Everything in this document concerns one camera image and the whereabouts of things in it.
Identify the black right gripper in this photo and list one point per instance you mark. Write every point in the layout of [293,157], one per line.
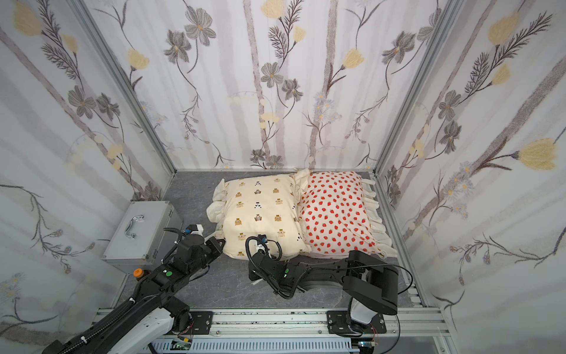
[259,266]

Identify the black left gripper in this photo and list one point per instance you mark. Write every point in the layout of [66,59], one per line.
[214,246]

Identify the cream animal print pillow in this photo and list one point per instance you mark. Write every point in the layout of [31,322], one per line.
[262,205]

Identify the strawberry print ruffled pillow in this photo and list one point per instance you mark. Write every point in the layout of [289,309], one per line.
[338,214]

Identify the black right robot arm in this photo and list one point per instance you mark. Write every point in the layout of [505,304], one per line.
[371,283]

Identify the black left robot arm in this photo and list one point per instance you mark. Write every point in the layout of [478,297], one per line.
[155,291]

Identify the silver aluminium case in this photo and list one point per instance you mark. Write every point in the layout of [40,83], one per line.
[140,240]

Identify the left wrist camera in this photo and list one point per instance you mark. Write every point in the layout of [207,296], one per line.
[194,229]

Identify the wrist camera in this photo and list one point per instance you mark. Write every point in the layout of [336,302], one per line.
[262,240]
[194,229]

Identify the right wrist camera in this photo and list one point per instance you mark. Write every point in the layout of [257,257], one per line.
[262,240]

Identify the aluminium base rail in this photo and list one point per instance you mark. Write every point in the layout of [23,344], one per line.
[310,330]

